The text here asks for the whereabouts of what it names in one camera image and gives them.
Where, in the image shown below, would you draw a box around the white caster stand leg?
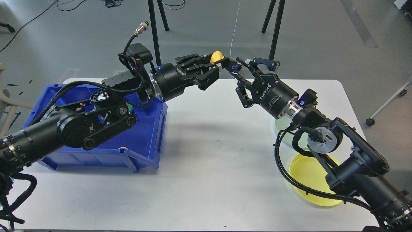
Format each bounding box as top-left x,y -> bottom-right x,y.
365,78 -> 412,126

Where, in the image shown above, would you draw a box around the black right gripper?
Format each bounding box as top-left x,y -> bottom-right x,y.
231,57 -> 299,119

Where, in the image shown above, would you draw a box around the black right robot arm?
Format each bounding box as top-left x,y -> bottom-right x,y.
227,58 -> 412,232

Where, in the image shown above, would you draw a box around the black floor cables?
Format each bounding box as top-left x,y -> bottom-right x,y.
0,0 -> 186,53

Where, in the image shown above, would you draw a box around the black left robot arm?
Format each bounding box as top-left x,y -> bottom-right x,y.
1,22 -> 229,232

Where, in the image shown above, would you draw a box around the green push button in bin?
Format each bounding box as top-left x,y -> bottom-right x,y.
126,103 -> 134,113

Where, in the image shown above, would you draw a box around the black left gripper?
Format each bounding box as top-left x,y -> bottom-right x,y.
154,54 -> 222,102

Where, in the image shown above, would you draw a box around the black tripod legs right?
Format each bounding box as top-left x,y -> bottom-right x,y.
261,0 -> 286,59

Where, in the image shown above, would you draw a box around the yellow plate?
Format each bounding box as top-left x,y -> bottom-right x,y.
289,154 -> 343,207

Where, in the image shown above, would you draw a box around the white cable with plug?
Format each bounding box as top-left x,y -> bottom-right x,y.
229,0 -> 242,58

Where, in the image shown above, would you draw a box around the light green plate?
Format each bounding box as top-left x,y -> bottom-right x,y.
274,116 -> 309,151

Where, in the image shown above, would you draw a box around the beige chair frame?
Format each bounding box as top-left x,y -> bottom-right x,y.
0,63 -> 36,142

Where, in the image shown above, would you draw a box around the blue plastic bin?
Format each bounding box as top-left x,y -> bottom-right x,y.
23,84 -> 167,173

